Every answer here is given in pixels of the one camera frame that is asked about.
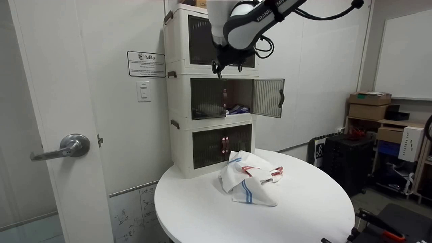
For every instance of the stack of cardboard boxes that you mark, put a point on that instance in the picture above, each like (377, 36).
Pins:
(368, 106)

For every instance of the white stacked storage cabinet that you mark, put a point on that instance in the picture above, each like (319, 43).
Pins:
(179, 101)

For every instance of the white towel with blue stripes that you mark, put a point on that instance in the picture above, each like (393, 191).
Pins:
(248, 192)

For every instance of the white towel with red stripes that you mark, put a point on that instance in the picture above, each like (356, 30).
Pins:
(258, 170)

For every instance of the black tray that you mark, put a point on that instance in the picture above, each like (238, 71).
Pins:
(397, 114)

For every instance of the wooden shelf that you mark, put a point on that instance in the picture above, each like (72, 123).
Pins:
(418, 175)

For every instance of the whiteboard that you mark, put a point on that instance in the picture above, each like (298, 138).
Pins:
(405, 54)

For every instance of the black crate cart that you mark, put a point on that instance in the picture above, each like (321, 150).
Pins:
(347, 162)

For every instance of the blue and white folded cloth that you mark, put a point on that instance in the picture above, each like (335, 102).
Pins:
(239, 110)

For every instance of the pair of dark cabinet doors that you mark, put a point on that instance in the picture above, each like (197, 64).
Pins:
(199, 40)
(209, 146)

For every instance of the white wall sign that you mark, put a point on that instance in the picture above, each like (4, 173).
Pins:
(146, 63)

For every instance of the cardboard box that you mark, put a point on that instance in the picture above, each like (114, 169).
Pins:
(201, 3)
(389, 135)

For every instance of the black and white checker board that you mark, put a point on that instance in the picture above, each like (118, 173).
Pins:
(319, 152)

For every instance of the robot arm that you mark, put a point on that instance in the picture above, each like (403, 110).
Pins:
(243, 23)

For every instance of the white light switch plate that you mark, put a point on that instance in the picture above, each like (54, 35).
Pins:
(143, 91)

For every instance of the whiteboard panel with drawings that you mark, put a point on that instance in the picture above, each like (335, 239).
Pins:
(138, 216)

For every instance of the white room door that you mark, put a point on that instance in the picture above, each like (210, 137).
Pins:
(60, 84)

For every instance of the white box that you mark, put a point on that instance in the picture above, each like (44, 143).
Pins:
(410, 143)

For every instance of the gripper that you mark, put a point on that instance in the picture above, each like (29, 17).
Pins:
(233, 55)

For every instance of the dark translucent cabinet door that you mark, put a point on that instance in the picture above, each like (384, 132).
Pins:
(266, 98)
(207, 99)

